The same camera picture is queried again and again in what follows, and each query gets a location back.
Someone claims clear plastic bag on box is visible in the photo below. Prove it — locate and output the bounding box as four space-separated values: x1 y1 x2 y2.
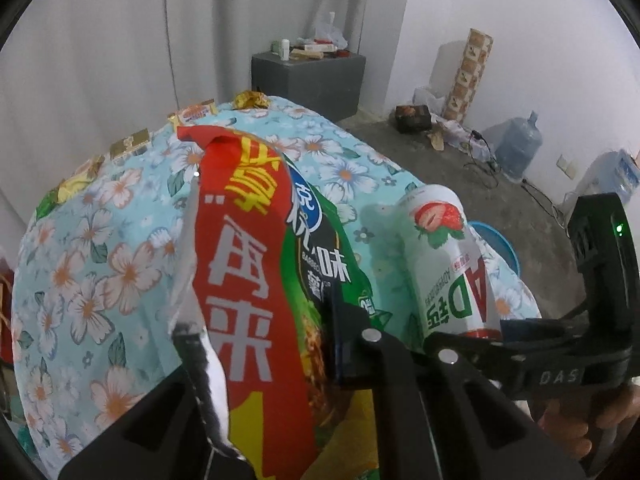
314 11 348 50

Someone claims dark small box on floor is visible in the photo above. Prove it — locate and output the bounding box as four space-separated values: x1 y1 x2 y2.
394 105 433 134

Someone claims orange white snack packet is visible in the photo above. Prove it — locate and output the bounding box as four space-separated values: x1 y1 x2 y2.
167 100 218 128

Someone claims patterned rolled mat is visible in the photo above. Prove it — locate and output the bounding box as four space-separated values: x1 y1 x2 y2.
442 28 494 125

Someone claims blue plastic waste basket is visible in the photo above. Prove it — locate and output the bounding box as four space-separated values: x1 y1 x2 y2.
470 221 521 276

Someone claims white wall socket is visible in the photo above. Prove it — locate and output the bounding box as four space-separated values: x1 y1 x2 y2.
556 155 577 180

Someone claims yellow green wrapper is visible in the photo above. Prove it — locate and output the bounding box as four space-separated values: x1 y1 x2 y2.
35 155 105 220

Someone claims blue water jug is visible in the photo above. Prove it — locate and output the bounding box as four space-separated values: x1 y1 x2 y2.
495 112 544 183

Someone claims strawberry drink can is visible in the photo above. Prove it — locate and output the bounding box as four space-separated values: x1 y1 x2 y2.
395 184 502 340

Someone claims white curtain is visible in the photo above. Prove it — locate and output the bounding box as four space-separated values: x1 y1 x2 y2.
1 0 407 248

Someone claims white water dispenser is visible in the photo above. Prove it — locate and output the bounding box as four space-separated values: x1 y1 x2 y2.
563 151 618 218

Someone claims blue bottle on dispenser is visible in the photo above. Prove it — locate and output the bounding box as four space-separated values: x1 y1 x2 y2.
608 150 639 205

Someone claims gold candy wrapper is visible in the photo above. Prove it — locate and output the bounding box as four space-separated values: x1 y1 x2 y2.
110 129 151 160

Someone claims gold foil wrapper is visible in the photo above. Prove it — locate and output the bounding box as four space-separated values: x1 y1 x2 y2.
232 90 270 110

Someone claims floral blue table cloth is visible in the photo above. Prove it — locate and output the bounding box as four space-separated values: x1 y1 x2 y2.
10 95 542 478

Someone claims red green chip bag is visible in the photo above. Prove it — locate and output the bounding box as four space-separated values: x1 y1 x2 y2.
169 126 380 479

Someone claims black cable on floor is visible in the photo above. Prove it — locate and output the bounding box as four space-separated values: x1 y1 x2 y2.
462 129 572 231

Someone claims right hand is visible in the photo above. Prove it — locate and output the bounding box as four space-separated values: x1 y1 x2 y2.
538 384 639 460

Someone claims white bottle on box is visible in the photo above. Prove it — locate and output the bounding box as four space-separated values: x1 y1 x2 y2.
280 38 291 62

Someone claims grey storage box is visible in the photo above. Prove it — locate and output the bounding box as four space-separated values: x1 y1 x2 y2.
250 52 367 122

